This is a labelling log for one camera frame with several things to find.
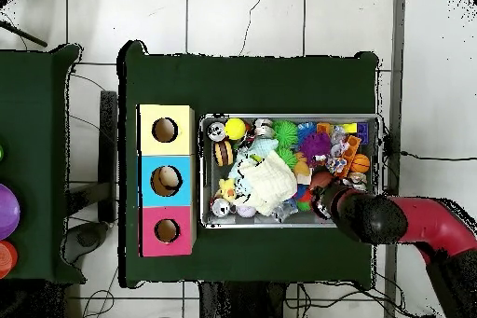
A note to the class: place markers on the cream knitted cloth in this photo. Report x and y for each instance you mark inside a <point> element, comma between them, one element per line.
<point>270,182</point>

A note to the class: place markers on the green spiky ball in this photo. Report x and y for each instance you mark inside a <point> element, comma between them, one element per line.
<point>285,132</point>

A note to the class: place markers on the red disc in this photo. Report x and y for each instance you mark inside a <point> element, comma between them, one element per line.
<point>6,258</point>

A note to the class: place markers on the black side stand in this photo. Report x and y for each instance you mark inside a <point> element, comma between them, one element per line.
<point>108,154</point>

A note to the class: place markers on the light teal cloth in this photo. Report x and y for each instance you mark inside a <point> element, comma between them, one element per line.
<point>242,165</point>

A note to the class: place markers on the red soda can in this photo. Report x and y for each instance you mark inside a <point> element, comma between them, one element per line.
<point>221,208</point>

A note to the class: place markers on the crushed silver can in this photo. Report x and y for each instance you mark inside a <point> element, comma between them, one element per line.
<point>264,128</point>

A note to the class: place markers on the dark green side table cloth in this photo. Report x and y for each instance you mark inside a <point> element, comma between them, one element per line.
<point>37,146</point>

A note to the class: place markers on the purple spiky ball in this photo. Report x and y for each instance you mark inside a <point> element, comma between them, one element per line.
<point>314,146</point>

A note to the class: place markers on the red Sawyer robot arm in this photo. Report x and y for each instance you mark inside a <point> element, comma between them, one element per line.
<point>432,221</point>

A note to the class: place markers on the silver can with pull tab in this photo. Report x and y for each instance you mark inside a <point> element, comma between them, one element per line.
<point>216,131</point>

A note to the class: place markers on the clear shallow mesh bin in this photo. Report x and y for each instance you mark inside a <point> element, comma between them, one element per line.
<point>378,146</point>

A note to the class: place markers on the purple disc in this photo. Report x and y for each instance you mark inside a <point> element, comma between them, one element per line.
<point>7,212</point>

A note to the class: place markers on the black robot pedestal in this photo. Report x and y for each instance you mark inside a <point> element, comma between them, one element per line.
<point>246,303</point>

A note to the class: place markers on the small orange basketball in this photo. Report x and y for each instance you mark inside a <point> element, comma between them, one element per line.
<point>360,163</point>

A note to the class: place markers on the yellow tennis ball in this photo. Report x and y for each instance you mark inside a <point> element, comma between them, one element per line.
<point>235,128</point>

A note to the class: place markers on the wooden box with three holes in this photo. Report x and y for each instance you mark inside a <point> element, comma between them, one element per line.
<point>165,157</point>

